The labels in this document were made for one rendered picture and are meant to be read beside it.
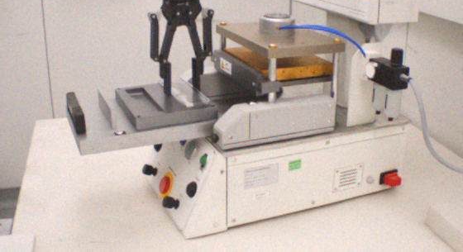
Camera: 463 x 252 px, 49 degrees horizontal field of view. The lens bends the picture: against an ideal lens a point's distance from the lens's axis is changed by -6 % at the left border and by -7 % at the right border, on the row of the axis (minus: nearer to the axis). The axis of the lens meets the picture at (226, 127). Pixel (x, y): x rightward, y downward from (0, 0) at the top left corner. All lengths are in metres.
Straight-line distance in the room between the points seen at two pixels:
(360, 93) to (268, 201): 0.30
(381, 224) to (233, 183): 0.33
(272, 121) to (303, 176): 0.15
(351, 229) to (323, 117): 0.24
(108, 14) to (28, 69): 0.46
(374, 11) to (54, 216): 0.81
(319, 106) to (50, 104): 1.78
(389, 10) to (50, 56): 1.81
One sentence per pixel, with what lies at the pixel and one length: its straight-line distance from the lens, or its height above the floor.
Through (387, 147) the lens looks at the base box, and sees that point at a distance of 1.24.
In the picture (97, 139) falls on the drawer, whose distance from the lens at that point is 1.01.
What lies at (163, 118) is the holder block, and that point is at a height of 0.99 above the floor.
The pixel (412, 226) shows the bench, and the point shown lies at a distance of 1.18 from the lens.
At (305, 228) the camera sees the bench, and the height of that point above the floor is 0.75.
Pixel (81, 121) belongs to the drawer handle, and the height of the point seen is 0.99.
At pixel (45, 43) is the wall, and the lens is 2.59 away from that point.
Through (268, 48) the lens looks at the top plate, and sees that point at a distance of 1.04.
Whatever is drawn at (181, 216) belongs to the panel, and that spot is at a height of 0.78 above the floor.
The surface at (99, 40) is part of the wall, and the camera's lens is 2.58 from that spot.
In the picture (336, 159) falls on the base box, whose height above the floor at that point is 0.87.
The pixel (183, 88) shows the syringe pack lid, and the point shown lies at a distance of 1.14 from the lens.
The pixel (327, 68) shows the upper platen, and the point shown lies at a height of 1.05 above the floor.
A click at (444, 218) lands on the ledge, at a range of 1.14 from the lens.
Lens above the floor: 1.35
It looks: 22 degrees down
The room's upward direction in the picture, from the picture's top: straight up
